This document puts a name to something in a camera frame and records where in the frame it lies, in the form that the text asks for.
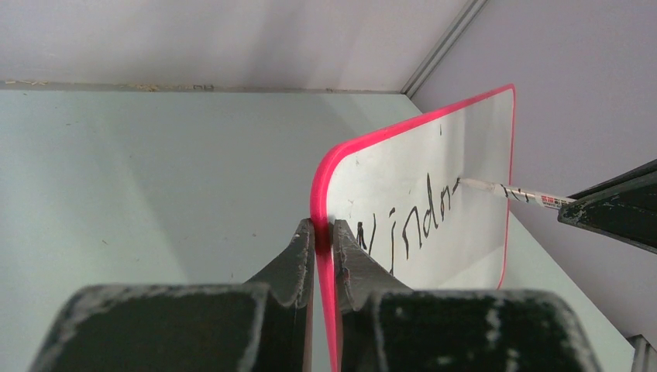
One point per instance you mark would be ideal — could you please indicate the white whiteboard marker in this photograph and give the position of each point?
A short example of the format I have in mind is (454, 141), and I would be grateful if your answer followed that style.
(518, 194)

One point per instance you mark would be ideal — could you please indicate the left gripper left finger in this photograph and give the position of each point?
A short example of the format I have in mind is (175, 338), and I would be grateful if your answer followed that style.
(263, 324)

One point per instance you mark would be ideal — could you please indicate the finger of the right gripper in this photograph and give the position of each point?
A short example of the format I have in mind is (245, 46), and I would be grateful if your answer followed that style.
(622, 208)

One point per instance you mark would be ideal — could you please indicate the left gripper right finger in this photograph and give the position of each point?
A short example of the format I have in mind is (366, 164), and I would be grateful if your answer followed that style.
(383, 325)

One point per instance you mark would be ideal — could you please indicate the pink framed whiteboard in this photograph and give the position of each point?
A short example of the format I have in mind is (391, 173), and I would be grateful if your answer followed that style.
(400, 190)

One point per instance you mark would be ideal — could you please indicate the aluminium frame profile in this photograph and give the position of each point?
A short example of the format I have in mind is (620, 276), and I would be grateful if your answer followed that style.
(463, 20)

